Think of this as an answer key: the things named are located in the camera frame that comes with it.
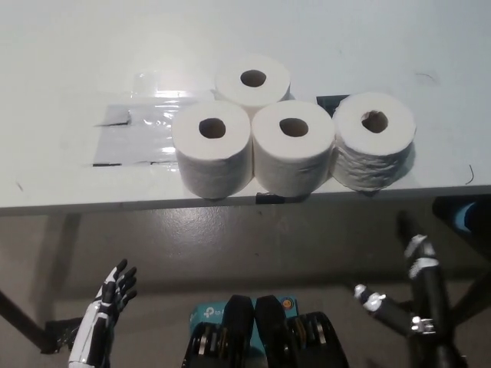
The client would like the large black tape patch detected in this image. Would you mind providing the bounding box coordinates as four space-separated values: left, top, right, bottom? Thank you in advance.
316 94 348 114

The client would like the black table leg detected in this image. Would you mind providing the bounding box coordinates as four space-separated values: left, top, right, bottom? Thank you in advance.
0 287 51 352
440 264 491 330

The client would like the smooth white toilet paper roll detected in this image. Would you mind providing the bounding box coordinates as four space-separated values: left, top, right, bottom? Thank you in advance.
171 101 255 199
214 53 292 116
251 100 337 194

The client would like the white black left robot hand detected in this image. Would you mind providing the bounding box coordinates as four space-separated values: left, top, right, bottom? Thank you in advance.
68 258 138 365

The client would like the teal tp-link box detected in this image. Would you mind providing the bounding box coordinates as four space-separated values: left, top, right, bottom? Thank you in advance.
188 294 298 338

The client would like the small black tape strip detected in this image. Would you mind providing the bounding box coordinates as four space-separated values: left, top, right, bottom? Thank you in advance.
255 192 287 205

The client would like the grey tape patch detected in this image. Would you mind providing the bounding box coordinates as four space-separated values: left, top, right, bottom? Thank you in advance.
91 102 183 166

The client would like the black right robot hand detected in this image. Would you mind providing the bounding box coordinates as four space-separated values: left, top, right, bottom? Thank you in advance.
352 209 452 340

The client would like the black and blue object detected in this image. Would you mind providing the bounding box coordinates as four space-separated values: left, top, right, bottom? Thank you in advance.
432 197 491 233

